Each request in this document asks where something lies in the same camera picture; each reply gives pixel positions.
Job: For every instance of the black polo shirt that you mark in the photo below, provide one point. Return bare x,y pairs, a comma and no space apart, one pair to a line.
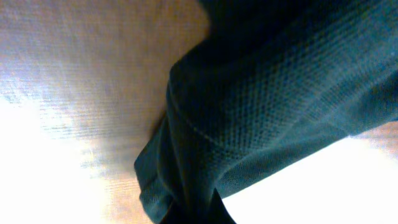
275,82

